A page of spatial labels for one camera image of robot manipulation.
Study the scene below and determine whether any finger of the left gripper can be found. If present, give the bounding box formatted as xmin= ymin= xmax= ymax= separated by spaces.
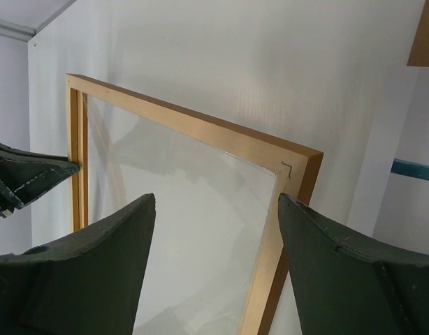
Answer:
xmin=0 ymin=143 xmax=80 ymax=218

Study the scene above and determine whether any wooden picture frame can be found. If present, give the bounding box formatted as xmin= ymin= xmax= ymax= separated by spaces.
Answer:
xmin=66 ymin=73 xmax=323 ymax=334

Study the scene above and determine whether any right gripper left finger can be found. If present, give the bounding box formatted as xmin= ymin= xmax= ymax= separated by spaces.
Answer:
xmin=0 ymin=194 xmax=156 ymax=334

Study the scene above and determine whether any clear acrylic sheet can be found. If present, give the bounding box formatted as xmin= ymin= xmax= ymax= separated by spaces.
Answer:
xmin=88 ymin=97 xmax=275 ymax=334

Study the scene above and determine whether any brown frame backing board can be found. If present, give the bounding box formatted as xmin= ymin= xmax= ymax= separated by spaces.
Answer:
xmin=407 ymin=0 xmax=429 ymax=67

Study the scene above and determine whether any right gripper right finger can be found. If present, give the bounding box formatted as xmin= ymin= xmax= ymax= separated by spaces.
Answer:
xmin=278 ymin=193 xmax=429 ymax=334

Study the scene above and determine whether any left aluminium corner post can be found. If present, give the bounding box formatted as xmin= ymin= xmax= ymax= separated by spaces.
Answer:
xmin=0 ymin=19 xmax=36 ymax=42

